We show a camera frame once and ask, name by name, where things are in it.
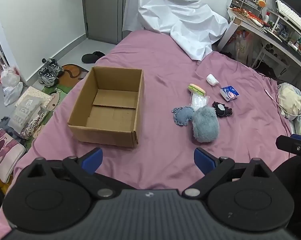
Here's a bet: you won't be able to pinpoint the pink cable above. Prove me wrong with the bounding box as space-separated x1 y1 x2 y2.
264 89 301 117

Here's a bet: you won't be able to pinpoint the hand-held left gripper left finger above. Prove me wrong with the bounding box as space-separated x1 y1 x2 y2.
24 147 116 200

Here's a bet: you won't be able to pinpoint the black slippers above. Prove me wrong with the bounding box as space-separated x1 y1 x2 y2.
81 51 106 64

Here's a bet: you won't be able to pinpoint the brown cardboard box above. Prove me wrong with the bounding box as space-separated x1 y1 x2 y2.
67 66 144 148

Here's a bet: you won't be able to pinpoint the white draped cloth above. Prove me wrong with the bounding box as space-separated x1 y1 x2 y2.
122 0 230 62

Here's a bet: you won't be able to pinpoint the grey plush toy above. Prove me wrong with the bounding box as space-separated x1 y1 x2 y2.
192 106 220 143

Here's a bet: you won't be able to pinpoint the printed bag under desk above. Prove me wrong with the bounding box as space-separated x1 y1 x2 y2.
234 29 254 64

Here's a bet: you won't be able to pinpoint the white keyboard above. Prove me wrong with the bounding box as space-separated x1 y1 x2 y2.
275 0 301 33

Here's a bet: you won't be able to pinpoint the patterned plastic bag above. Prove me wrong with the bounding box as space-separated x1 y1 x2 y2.
20 106 51 140

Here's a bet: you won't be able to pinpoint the black fabric patch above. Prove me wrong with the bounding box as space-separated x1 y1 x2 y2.
212 101 233 117

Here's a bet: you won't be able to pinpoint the clear bubble wrap bag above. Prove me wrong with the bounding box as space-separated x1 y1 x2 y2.
190 92 210 111

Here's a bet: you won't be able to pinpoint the white desk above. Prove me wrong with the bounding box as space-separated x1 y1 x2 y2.
217 7 301 80

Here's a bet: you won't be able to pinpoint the burger plush toy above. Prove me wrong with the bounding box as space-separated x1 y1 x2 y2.
188 84 206 96

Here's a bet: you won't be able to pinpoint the small white soft wad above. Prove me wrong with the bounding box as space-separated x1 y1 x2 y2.
206 74 219 87

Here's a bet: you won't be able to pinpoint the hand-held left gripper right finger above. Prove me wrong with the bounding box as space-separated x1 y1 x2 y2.
182 147 274 198

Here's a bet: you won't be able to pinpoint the polka dot package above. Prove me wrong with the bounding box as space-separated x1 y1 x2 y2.
14 86 54 108

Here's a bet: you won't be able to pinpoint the pink bed sheet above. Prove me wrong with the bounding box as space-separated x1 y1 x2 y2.
0 29 301 240

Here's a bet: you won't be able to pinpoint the cartoon floor mat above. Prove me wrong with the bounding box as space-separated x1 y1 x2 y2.
25 64 90 152

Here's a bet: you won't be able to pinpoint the blue tissue pack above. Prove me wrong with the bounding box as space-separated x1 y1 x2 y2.
220 86 240 102

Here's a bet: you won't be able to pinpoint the cream quilt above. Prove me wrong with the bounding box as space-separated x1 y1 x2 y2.
277 82 301 137

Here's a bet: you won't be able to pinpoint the grey wrapped package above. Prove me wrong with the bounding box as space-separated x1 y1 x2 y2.
8 99 44 135

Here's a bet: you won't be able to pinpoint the white plastic bag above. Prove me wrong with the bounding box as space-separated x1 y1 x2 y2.
0 66 24 107

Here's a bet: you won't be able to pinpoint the grey sneaker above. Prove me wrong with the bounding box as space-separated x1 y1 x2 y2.
38 67 57 85
47 58 65 77

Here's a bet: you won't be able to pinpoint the pink cartoon pillow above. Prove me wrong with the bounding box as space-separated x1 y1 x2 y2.
0 129 26 183

